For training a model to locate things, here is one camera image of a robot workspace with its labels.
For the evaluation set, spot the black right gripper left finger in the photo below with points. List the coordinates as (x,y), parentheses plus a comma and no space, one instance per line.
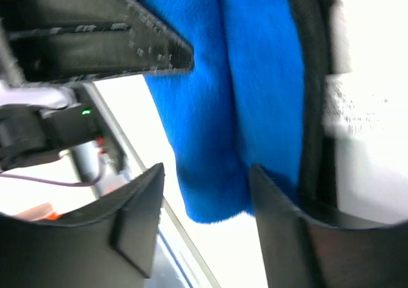
(77,250)

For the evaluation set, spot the blue microfiber towel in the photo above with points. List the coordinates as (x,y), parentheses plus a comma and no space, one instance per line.
(255,95)

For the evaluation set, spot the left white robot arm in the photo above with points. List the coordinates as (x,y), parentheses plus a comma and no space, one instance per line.
(39,119)

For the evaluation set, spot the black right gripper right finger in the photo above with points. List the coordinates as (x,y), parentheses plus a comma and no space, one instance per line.
(315,245)

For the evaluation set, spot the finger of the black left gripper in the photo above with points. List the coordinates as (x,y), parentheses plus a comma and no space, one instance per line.
(77,40)

